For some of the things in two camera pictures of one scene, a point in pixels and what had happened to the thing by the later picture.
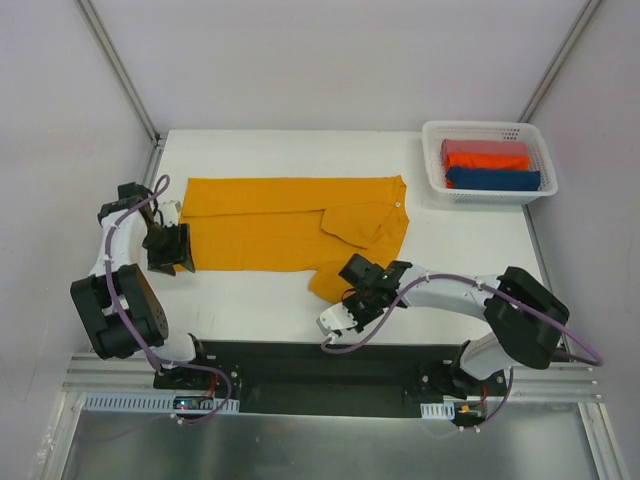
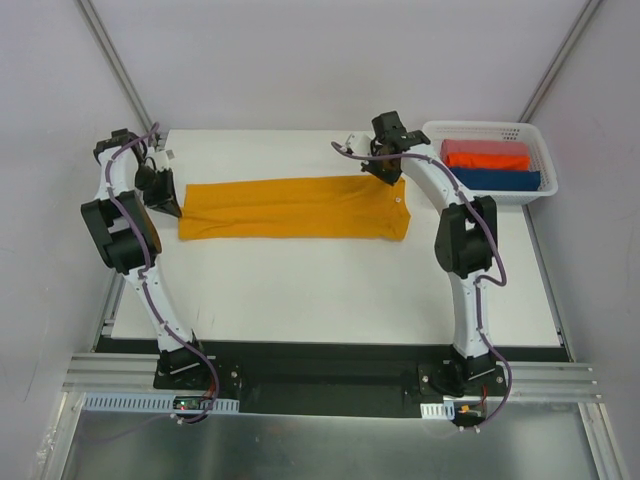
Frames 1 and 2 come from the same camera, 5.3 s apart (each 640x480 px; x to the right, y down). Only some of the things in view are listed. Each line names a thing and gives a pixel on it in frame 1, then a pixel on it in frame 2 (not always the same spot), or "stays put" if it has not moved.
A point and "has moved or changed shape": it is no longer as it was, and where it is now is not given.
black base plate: (332, 373) stays put
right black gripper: (357, 306) -> (385, 168)
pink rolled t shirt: (448, 146) stays put
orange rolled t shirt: (516, 162) stays put
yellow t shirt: (295, 224) has moved or changed shape
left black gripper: (175, 246) -> (163, 196)
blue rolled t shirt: (494, 179) stays put
